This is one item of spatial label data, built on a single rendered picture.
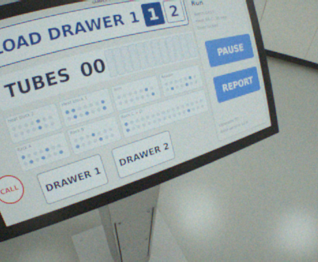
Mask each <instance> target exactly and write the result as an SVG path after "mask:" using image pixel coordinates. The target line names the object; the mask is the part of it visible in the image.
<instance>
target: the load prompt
mask: <svg viewBox="0 0 318 262"><path fill-rule="evenodd" d="M186 25H190V21H189V18H188V13H187V11H186V8H185V5H184V0H130V1H122V2H117V3H107V4H104V5H99V6H94V7H90V8H82V9H80V10H72V11H68V12H64V13H59V14H53V15H51V16H43V17H41V18H35V19H32V20H27V21H23V22H21V23H15V24H13V25H8V26H5V27H0V68H4V67H5V66H9V65H12V64H15V63H20V62H22V61H26V60H30V59H35V58H38V57H41V56H45V55H49V54H53V53H58V52H60V51H63V50H69V49H72V48H78V47H82V46H84V45H88V44H95V43H98V42H104V41H108V40H114V39H118V38H124V37H128V36H132V35H138V34H142V33H149V32H152V31H159V30H163V29H169V28H173V27H182V26H186Z"/></svg>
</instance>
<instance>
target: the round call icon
mask: <svg viewBox="0 0 318 262"><path fill-rule="evenodd" d="M29 199H30V198H29V195H28V193H27V191H26V188H25V185H24V183H23V181H22V178H21V176H20V172H19V170H17V171H14V172H10V173H8V174H6V175H5V174H4V175H1V176H0V209H3V208H6V207H7V206H8V207H9V206H11V205H14V204H17V203H20V202H23V201H27V200H29Z"/></svg>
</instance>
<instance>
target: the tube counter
mask: <svg viewBox="0 0 318 262"><path fill-rule="evenodd" d="M75 57H76V64H77V66H78V70H79V74H80V77H81V80H82V84H83V87H84V86H87V85H92V84H94V83H99V82H102V81H107V80H110V79H113V78H118V77H121V76H126V75H129V74H134V73H137V72H142V71H146V70H150V69H154V68H159V67H162V66H167V65H169V64H172V63H177V62H183V61H188V60H191V59H196V58H198V56H197V51H196V47H195V45H194V38H193V35H192V31H188V32H184V33H178V34H171V35H165V36H162V37H158V38H152V39H148V40H143V41H139V42H133V43H129V44H123V45H119V46H113V47H110V48H104V49H100V50H95V51H91V52H87V53H83V54H81V55H75Z"/></svg>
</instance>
